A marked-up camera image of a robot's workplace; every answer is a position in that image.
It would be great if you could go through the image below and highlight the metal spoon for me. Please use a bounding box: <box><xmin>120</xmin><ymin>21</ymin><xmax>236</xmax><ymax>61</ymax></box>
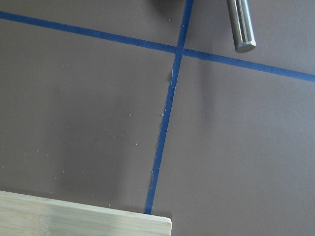
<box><xmin>227</xmin><ymin>0</ymin><xmax>256</xmax><ymax>53</ymax></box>

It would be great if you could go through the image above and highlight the wooden cutting board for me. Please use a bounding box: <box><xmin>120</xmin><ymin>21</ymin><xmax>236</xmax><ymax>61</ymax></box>
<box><xmin>0</xmin><ymin>191</ymin><xmax>172</xmax><ymax>236</ymax></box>

